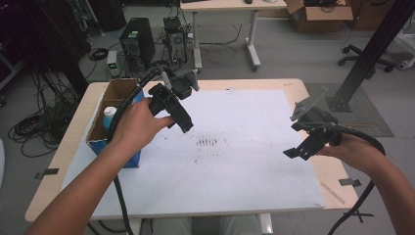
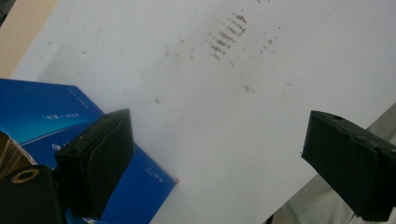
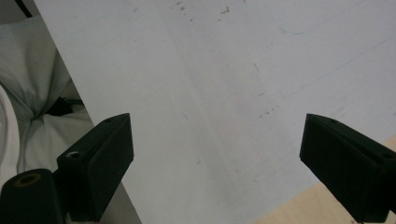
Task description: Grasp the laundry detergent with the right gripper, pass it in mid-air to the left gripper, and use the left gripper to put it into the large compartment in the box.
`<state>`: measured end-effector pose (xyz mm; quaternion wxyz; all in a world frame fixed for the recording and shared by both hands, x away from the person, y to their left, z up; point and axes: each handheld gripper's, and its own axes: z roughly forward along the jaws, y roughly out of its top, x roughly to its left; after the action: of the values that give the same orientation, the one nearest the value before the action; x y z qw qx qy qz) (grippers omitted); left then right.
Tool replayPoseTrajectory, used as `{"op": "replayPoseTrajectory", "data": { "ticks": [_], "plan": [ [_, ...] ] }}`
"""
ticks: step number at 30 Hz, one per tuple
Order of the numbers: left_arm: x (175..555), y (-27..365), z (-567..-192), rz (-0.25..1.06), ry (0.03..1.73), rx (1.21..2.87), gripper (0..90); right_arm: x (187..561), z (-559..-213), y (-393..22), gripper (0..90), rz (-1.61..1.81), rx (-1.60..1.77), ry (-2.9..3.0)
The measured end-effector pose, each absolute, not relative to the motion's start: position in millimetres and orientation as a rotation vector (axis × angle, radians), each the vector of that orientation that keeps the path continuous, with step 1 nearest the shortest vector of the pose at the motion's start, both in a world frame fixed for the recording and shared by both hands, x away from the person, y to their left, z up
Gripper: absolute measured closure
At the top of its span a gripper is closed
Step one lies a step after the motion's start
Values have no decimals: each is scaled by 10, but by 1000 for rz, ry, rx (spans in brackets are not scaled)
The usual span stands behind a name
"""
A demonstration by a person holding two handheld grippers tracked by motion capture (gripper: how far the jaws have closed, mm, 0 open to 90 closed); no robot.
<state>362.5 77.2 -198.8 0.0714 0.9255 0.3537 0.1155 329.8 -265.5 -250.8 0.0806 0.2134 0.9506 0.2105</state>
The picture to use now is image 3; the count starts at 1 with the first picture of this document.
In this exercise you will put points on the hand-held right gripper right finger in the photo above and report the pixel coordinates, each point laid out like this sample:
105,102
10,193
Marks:
348,171

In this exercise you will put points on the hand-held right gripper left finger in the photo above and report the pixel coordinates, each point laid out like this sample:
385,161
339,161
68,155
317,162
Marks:
93,168

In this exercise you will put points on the pale grey cloth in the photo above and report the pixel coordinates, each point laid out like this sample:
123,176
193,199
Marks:
34,62

